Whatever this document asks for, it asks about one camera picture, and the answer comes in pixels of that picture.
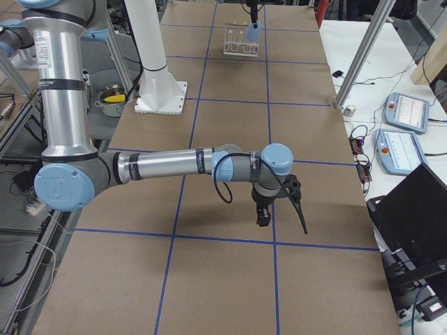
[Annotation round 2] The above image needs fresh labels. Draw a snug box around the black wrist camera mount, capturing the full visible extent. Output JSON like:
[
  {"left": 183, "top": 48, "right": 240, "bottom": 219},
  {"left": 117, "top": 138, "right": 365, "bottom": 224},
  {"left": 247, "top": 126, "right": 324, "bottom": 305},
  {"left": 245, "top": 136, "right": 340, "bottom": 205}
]
[{"left": 277, "top": 174, "right": 302, "bottom": 202}]

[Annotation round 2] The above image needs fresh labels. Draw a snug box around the teach pendant tablet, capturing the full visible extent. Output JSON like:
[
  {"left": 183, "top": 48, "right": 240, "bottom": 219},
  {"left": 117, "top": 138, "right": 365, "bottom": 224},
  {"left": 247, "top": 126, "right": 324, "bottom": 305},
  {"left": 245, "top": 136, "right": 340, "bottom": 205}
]
[
  {"left": 383, "top": 92, "right": 430, "bottom": 134},
  {"left": 374, "top": 129, "right": 427, "bottom": 176}
]

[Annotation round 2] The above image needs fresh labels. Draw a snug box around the steel pot with corn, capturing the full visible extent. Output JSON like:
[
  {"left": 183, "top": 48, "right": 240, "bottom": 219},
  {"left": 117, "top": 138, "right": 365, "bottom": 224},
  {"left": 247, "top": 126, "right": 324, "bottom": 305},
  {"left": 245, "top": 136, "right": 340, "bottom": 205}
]
[{"left": 94, "top": 84, "right": 126, "bottom": 118}]

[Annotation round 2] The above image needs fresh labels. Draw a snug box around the near teach pendant tablet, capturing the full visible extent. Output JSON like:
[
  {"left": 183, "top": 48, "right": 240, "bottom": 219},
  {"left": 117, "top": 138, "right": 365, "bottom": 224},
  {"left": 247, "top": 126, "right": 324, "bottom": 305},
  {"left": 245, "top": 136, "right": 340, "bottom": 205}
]
[{"left": 374, "top": 129, "right": 427, "bottom": 176}]

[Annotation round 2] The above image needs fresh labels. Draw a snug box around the orange black circuit board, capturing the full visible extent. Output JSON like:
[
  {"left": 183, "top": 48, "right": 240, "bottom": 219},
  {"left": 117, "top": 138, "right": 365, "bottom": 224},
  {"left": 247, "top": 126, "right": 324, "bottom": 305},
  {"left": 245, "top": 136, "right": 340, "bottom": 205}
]
[{"left": 349, "top": 137, "right": 364, "bottom": 155}]

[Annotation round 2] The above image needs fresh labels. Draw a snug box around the small silver cylinder weight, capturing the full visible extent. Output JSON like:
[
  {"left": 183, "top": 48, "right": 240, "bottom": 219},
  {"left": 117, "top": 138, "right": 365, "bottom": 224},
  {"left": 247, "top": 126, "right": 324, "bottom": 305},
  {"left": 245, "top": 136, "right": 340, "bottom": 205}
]
[{"left": 343, "top": 105, "right": 356, "bottom": 117}]

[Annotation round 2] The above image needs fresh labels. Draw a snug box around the aluminium frame post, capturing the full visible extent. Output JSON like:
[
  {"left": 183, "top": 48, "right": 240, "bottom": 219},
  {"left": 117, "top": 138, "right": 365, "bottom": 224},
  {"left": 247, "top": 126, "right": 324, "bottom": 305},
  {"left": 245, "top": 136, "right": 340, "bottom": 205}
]
[{"left": 334, "top": 0, "right": 395, "bottom": 110}]

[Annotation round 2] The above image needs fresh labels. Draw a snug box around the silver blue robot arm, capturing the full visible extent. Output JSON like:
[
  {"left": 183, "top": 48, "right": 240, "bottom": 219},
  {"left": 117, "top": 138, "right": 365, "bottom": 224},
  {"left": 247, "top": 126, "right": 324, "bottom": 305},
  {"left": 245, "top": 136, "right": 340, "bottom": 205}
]
[
  {"left": 22, "top": 1, "right": 301, "bottom": 226},
  {"left": 1, "top": 1, "right": 166, "bottom": 68}
]

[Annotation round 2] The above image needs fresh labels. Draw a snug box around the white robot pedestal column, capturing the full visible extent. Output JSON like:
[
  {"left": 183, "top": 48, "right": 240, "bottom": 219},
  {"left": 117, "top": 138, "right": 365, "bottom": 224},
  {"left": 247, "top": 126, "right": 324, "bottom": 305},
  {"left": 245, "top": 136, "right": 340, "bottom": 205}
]
[{"left": 125, "top": 0, "right": 188, "bottom": 115}]

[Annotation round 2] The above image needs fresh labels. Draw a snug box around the black camera cable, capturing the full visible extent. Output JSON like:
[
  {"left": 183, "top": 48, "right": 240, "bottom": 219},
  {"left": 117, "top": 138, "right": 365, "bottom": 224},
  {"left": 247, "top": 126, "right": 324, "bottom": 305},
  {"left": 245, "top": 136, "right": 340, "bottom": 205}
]
[{"left": 213, "top": 153, "right": 309, "bottom": 235}]

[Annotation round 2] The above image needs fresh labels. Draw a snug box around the white wire cup holder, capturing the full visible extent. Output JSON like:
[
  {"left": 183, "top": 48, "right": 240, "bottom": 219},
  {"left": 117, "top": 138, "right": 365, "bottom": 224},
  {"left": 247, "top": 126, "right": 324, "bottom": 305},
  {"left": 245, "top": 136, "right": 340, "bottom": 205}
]
[{"left": 223, "top": 22, "right": 259, "bottom": 58}]

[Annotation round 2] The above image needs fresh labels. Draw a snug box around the light blue plastic cup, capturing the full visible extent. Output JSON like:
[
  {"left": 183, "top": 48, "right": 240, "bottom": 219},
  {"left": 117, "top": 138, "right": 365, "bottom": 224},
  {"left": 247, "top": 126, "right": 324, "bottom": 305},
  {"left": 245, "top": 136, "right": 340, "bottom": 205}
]
[{"left": 246, "top": 23, "right": 261, "bottom": 43}]

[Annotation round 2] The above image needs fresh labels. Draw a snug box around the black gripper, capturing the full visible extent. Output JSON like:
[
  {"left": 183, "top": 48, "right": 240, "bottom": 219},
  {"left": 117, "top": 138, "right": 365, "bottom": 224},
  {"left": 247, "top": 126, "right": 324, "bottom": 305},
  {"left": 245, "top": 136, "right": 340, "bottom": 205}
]
[
  {"left": 251, "top": 190, "right": 275, "bottom": 227},
  {"left": 245, "top": 0, "right": 260, "bottom": 29}
]

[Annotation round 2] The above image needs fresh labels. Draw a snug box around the black laptop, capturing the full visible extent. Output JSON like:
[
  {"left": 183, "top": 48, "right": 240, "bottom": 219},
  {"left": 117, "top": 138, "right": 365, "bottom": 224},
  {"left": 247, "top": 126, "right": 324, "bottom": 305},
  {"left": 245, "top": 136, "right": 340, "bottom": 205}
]
[{"left": 365, "top": 162, "right": 447, "bottom": 266}]

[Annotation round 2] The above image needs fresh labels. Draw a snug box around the far teach pendant tablet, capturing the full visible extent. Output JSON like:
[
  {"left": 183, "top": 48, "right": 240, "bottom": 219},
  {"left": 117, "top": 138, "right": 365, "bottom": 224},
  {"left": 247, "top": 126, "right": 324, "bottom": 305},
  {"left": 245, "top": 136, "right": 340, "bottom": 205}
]
[{"left": 383, "top": 92, "right": 430, "bottom": 134}]

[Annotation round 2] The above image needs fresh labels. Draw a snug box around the small black puck device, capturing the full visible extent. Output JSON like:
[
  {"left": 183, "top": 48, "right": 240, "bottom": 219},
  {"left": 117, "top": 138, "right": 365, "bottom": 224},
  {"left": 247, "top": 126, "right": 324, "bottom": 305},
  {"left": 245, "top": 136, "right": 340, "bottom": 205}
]
[{"left": 332, "top": 70, "right": 344, "bottom": 78}]

